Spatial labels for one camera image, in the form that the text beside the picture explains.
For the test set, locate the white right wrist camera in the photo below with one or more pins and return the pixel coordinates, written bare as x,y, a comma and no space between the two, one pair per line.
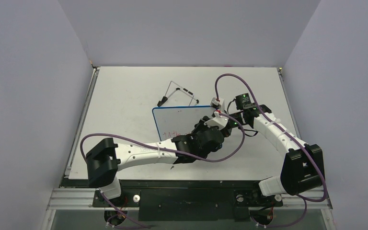
218,104

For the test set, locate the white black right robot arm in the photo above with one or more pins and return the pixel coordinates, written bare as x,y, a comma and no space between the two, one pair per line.
302,167

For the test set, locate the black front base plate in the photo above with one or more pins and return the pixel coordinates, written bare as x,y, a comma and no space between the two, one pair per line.
191,200

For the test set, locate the blue framed whiteboard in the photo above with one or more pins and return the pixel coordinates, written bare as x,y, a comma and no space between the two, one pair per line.
175,125

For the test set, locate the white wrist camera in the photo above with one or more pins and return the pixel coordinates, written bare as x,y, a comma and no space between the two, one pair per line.
218,120
218,104

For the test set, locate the aluminium table edge rail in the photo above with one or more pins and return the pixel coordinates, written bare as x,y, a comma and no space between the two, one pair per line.
81,120

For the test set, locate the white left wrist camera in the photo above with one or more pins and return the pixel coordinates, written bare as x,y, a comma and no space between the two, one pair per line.
218,120

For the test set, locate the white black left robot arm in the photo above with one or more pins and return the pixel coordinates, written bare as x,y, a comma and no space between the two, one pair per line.
106,158

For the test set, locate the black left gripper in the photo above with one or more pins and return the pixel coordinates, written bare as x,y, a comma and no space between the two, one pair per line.
201,125

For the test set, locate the wire whiteboard stand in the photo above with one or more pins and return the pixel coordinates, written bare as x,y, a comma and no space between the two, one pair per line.
173,91

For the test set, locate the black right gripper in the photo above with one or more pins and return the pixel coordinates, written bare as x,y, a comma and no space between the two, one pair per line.
230,119

